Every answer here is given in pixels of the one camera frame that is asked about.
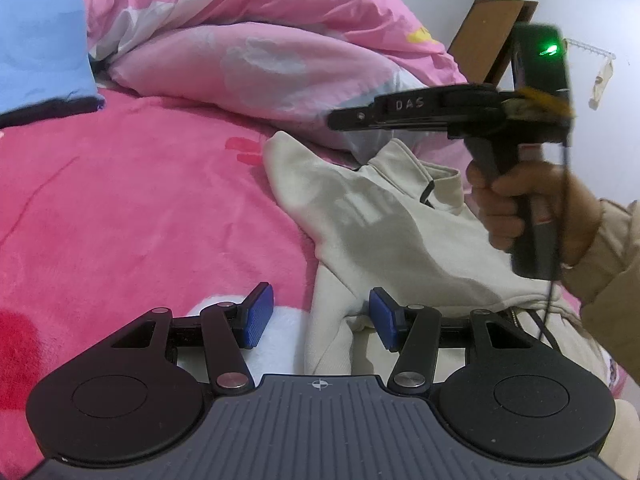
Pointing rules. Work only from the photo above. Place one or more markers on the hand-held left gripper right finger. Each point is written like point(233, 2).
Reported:
point(382, 317)

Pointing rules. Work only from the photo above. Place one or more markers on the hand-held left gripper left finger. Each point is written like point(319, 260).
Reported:
point(257, 315)

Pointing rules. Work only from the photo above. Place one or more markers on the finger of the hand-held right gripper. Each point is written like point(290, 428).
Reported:
point(352, 117)

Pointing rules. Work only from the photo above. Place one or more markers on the beige zip jacket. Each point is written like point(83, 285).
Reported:
point(380, 240)

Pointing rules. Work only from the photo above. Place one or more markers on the person's right forearm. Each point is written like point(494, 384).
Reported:
point(615, 285)

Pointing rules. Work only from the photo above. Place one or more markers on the person's right hand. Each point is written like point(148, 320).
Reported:
point(575, 210)

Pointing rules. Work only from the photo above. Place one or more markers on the brown wooden door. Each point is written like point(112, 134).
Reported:
point(485, 35)

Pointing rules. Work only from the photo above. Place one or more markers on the pink printed quilt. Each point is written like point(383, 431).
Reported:
point(250, 35)

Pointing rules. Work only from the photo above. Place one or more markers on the pink floral fleece blanket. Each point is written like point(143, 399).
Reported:
point(150, 210)

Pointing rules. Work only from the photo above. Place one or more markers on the blue folded cloth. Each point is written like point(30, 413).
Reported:
point(40, 40)

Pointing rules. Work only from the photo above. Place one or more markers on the wall hook rail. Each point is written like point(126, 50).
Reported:
point(595, 49)

